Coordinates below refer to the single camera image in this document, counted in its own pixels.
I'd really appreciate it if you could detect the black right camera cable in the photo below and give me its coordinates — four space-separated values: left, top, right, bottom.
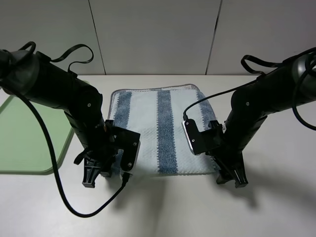
183 47 316 130

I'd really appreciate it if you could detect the green plastic tray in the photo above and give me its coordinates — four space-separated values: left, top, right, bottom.
0 96 74 174

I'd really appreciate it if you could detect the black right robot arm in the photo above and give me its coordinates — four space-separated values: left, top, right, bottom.
208 48 316 188

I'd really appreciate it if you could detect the black camera cable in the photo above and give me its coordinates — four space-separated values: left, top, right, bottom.
183 47 316 130
0 41 129 218

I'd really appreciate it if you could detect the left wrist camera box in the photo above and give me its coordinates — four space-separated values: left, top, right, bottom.
113 126 141 174

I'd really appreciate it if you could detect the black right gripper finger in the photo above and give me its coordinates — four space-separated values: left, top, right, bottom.
231 165 248 188
212 154 234 185

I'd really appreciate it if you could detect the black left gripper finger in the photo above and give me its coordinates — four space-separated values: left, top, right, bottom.
100 158 116 177
82 158 101 188

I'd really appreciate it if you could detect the black left camera cable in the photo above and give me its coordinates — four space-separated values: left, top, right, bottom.
0 41 129 218

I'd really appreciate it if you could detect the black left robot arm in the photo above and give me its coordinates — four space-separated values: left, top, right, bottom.
0 49 115 188

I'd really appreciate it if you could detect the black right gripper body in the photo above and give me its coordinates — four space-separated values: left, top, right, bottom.
208 120 244 173

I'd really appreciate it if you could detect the blue white striped towel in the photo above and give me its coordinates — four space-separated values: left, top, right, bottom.
108 84 220 177

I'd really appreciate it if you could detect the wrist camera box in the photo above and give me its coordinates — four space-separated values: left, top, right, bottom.
182 119 220 156
113 126 141 174

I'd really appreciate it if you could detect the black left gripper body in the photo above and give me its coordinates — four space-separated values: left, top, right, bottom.
74 119 117 167

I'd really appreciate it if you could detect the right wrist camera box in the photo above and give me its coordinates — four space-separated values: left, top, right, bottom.
182 119 220 156

